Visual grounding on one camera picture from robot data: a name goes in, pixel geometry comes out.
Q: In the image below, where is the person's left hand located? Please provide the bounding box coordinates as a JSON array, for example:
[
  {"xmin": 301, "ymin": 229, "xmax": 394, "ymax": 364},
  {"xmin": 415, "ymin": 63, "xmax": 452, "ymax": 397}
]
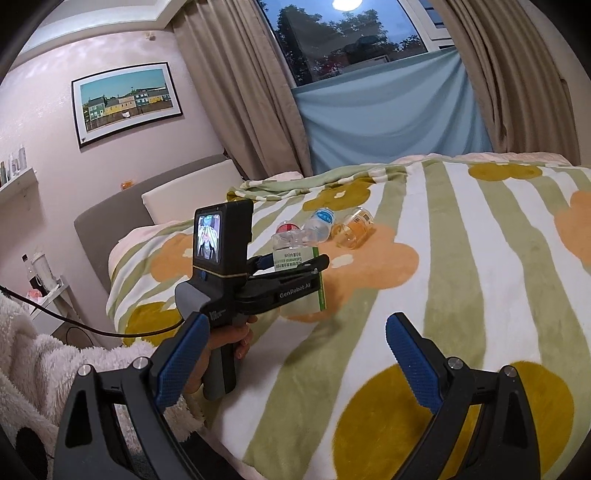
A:
[{"xmin": 183, "ymin": 316, "xmax": 259, "ymax": 395}]

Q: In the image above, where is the white fluffy sleeve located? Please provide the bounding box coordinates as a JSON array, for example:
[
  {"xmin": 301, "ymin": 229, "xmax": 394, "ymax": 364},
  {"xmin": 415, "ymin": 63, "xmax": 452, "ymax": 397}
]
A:
[{"xmin": 0, "ymin": 294, "xmax": 206, "ymax": 480}]

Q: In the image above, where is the white pillow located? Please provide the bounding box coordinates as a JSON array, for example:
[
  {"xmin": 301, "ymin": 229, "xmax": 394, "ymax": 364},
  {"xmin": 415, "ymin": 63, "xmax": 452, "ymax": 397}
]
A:
[{"xmin": 141, "ymin": 160, "xmax": 243, "ymax": 224}]

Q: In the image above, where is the grey bed headboard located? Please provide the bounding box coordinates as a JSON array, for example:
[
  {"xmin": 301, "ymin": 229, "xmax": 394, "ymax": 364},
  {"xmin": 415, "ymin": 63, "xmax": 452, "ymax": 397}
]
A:
[{"xmin": 74, "ymin": 154, "xmax": 228, "ymax": 292}]

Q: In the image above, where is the white bedside table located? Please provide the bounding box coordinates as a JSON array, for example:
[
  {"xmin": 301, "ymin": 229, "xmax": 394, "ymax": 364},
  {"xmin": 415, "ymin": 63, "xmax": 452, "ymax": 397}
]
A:
[{"xmin": 31, "ymin": 276, "xmax": 93, "ymax": 348}]

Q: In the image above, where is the white bottle on table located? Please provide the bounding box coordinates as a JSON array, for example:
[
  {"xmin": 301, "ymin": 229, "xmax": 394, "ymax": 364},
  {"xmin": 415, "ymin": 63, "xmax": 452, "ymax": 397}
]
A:
[{"xmin": 32, "ymin": 252, "xmax": 58, "ymax": 292}]

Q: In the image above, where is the green striped floral blanket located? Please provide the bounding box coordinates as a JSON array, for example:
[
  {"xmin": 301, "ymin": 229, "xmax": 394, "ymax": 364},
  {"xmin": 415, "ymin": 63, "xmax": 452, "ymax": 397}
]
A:
[{"xmin": 105, "ymin": 158, "xmax": 591, "ymax": 480}]

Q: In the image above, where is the blue cloth under window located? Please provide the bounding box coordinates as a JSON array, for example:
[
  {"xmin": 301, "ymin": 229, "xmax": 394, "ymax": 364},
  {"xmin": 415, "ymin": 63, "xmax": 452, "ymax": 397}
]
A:
[{"xmin": 293, "ymin": 48, "xmax": 493, "ymax": 174}]

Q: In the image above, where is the left beige curtain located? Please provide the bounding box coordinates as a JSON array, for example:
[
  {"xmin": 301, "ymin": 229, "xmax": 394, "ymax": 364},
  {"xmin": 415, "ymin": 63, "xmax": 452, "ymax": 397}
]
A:
[{"xmin": 170, "ymin": 1, "xmax": 312, "ymax": 179}]

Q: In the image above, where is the beige curtain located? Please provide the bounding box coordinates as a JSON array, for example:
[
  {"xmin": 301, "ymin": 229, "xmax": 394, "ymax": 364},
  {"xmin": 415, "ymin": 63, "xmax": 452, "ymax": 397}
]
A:
[
  {"xmin": 433, "ymin": 0, "xmax": 581, "ymax": 166},
  {"xmin": 170, "ymin": 1, "xmax": 312, "ymax": 179}
]

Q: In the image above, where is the framed houses picture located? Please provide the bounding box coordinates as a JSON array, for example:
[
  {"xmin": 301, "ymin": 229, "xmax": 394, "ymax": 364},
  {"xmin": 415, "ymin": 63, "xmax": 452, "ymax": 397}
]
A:
[{"xmin": 71, "ymin": 62, "xmax": 183, "ymax": 148}]

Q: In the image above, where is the right beige curtain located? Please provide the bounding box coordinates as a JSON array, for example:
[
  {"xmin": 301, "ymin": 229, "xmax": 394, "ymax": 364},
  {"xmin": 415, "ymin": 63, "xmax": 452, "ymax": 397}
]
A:
[{"xmin": 433, "ymin": 0, "xmax": 581, "ymax": 166}]

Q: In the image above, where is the black camera with screen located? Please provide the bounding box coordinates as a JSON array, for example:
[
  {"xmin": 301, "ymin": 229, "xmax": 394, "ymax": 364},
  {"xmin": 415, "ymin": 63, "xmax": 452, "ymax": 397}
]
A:
[{"xmin": 192, "ymin": 199, "xmax": 253, "ymax": 278}]

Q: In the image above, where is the black cable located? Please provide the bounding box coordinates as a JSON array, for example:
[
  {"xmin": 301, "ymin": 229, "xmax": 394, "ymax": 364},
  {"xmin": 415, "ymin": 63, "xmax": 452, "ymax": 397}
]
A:
[{"xmin": 0, "ymin": 284, "xmax": 187, "ymax": 339}]

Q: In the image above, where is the white wall shelf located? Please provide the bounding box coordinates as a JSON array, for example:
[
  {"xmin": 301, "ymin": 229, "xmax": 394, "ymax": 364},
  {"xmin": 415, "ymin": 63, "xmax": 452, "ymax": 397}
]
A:
[{"xmin": 0, "ymin": 167, "xmax": 37, "ymax": 205}]

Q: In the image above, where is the window with white frame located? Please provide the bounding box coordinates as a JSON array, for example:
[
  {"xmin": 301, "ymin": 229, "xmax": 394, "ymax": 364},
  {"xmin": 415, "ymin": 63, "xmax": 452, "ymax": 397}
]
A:
[{"xmin": 257, "ymin": 0, "xmax": 454, "ymax": 86}]

